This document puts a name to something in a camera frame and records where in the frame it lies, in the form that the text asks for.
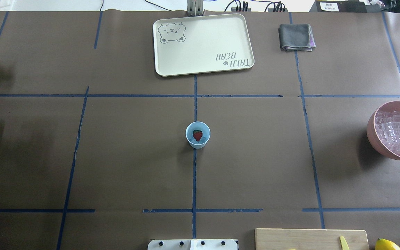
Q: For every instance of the light blue plastic cup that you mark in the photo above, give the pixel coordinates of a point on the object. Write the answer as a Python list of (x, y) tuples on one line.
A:
[(197, 126)]

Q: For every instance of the red strawberry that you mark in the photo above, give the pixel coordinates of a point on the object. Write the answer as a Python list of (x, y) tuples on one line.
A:
[(197, 135)]

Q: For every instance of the pink bowl of ice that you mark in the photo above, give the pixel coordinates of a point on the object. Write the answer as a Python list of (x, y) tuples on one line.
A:
[(383, 130)]

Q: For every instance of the grey folded cloth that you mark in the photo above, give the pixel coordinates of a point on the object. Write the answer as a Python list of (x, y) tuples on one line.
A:
[(296, 37)]

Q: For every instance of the yellow lemon right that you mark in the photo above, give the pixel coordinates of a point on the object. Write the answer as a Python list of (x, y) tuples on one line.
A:
[(384, 244)]

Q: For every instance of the yellow knife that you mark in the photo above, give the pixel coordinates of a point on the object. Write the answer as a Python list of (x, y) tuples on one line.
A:
[(343, 243)]

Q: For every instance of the wooden cutting board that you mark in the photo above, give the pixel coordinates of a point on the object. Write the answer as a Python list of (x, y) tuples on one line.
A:
[(309, 239)]

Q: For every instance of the cream bear tray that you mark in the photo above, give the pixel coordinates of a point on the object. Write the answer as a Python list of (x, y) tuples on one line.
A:
[(201, 44)]

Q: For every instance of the aluminium frame post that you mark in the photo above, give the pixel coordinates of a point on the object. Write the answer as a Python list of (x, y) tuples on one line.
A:
[(195, 8)]

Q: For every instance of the white camera pole stand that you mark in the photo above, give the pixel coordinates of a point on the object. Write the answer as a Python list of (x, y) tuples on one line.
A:
[(193, 244)]

